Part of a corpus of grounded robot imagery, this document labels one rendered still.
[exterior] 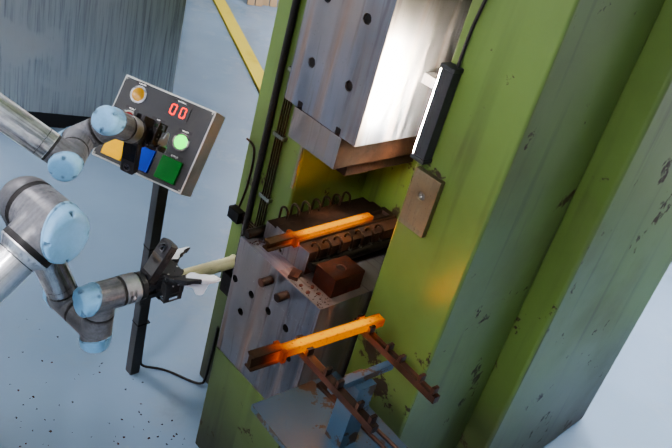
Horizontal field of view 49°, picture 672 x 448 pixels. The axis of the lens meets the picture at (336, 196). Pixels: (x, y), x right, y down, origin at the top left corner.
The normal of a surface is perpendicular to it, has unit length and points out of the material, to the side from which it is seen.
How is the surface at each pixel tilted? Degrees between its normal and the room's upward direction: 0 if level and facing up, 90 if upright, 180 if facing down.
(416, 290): 90
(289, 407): 0
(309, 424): 0
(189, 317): 0
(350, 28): 90
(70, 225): 85
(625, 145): 90
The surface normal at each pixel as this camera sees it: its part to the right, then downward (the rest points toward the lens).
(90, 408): 0.25, -0.84
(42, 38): 0.29, 0.53
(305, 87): -0.72, 0.17
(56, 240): 0.83, 0.37
